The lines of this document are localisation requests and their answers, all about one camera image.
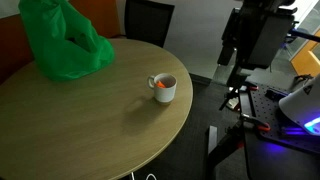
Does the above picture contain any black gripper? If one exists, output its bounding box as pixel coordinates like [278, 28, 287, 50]
[227, 6, 297, 90]

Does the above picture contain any black clamp with orange tip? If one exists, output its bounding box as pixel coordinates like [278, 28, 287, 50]
[240, 113, 272, 133]
[244, 84, 260, 92]

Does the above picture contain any small black device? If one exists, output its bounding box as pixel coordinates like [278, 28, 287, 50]
[264, 88, 288, 101]

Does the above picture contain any white ceramic mug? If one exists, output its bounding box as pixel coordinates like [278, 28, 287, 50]
[147, 72, 178, 104]

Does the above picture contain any black office chair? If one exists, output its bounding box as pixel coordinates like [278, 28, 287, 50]
[124, 0, 176, 48]

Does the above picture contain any green plastic bag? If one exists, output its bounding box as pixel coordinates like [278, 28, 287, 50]
[18, 0, 116, 82]

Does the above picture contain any black robot stand frame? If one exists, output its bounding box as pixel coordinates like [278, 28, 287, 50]
[203, 119, 248, 180]

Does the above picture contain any white floor cable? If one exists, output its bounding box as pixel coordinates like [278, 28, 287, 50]
[129, 171, 158, 180]

